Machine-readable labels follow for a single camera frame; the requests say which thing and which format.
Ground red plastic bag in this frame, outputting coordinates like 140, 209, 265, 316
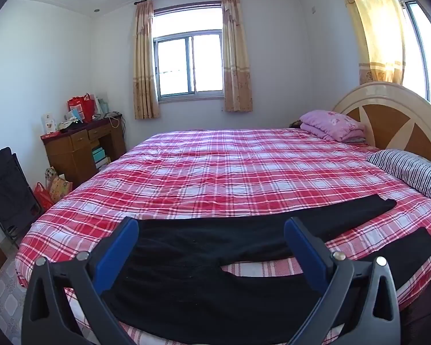
34, 182, 54, 212

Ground black folding chair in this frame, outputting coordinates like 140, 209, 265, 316
0, 147, 44, 248

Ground patterned gift bag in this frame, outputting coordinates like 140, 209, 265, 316
45, 167, 73, 204

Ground wooden desk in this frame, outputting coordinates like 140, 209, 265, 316
40, 113, 127, 187

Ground cream and wood headboard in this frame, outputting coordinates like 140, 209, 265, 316
332, 82, 431, 171

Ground sliding window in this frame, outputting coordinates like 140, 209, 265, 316
153, 32, 225, 98

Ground folded pink quilt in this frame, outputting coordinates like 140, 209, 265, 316
299, 110, 367, 143

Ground window beside headboard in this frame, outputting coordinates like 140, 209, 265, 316
399, 0, 431, 116

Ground beige floral curtain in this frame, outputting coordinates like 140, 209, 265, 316
221, 0, 254, 113
133, 1, 161, 120

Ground stack of teal boxes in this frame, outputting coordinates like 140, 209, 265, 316
91, 147, 111, 170

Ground bed with red plaid sheet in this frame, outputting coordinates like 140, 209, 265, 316
15, 127, 431, 345

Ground yellow curtain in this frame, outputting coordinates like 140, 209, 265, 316
332, 0, 406, 86

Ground striped pillow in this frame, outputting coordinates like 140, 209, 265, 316
365, 149, 431, 209

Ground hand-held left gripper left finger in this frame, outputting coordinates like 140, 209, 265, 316
22, 216, 140, 345

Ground red gift bag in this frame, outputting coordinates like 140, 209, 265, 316
68, 93, 95, 122

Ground white box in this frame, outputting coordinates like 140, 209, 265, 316
41, 113, 56, 133

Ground pale teal bag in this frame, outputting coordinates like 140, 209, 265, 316
95, 95, 110, 116

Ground black pants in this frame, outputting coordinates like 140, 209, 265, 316
102, 193, 431, 345

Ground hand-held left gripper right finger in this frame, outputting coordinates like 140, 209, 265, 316
284, 216, 403, 345

